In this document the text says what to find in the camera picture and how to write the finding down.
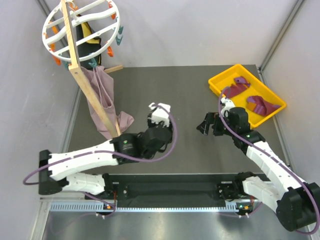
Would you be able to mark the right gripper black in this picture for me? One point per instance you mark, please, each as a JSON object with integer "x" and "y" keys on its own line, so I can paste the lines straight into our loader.
{"x": 211, "y": 118}

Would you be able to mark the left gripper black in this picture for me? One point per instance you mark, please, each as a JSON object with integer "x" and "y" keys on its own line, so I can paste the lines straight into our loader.
{"x": 150, "y": 124}

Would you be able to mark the wooden hanger stand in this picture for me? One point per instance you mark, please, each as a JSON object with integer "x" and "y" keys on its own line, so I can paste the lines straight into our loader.
{"x": 79, "y": 76}

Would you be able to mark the pink sock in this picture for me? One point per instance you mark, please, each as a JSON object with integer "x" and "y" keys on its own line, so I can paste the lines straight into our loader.
{"x": 103, "y": 86}

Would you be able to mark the white round clip hanger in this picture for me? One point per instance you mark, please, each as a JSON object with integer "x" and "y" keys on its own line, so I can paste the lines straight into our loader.
{"x": 96, "y": 26}

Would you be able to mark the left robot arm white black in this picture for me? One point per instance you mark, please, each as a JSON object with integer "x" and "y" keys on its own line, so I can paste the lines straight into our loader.
{"x": 67, "y": 171}

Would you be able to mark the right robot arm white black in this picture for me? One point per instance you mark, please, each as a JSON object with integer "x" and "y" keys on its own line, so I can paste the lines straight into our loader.
{"x": 295, "y": 202}

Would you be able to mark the maroon sock flat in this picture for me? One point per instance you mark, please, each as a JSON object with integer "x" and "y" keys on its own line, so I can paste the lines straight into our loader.
{"x": 234, "y": 90}

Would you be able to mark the yellow plastic tray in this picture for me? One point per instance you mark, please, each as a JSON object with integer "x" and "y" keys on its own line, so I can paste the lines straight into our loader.
{"x": 226, "y": 78}

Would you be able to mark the maroon orange striped sock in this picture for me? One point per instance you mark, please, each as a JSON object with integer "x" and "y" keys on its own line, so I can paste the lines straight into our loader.
{"x": 258, "y": 105}

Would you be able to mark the purple sock piece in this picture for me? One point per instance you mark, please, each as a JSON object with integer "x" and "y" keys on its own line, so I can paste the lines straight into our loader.
{"x": 242, "y": 80}

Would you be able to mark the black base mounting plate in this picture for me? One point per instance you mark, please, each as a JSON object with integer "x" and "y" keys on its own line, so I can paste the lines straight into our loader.
{"x": 211, "y": 186}

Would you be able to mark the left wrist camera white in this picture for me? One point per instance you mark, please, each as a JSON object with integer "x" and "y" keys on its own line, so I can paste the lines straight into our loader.
{"x": 159, "y": 113}

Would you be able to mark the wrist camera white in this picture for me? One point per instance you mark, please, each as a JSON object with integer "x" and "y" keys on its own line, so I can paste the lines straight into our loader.
{"x": 227, "y": 105}
{"x": 159, "y": 113}

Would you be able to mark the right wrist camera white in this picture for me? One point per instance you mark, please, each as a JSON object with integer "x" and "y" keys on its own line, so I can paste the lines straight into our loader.
{"x": 227, "y": 105}

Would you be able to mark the grey slotted cable duct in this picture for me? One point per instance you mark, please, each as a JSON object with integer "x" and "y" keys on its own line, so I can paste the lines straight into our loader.
{"x": 230, "y": 207}

